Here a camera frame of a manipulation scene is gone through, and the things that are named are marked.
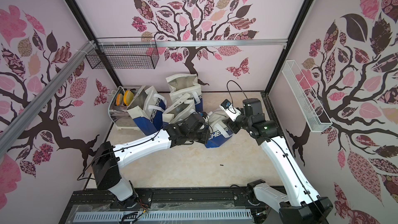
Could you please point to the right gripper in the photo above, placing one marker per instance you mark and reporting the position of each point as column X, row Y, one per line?
column 226, row 119

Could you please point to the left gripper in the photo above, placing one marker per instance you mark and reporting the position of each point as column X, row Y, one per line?
column 205, row 136

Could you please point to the blue takeout bag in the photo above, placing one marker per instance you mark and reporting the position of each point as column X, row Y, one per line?
column 181, row 109
column 146, row 110

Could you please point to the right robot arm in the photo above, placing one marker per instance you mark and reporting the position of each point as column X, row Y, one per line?
column 301, row 203

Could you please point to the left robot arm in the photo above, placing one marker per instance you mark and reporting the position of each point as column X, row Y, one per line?
column 109, row 158

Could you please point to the yellow bread slice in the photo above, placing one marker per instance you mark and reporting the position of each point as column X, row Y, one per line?
column 128, row 97

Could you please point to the orange bread slice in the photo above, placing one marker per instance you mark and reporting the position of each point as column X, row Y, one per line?
column 119, row 99

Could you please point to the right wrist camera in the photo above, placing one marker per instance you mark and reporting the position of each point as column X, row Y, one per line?
column 230, row 110

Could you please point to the black base frame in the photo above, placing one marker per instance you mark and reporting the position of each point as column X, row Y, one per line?
column 170, row 199

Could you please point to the back aluminium rail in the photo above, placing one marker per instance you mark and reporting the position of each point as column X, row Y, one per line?
column 198, row 43

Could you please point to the aluminium rail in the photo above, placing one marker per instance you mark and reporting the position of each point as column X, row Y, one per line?
column 198, row 43
column 16, row 128

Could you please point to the black wire basket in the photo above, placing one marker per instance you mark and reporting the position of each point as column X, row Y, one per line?
column 136, row 53

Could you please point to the white slotted cable duct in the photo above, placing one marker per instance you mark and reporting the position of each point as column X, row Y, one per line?
column 172, row 217

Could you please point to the left aluminium rail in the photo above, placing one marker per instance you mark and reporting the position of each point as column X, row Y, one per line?
column 16, row 128

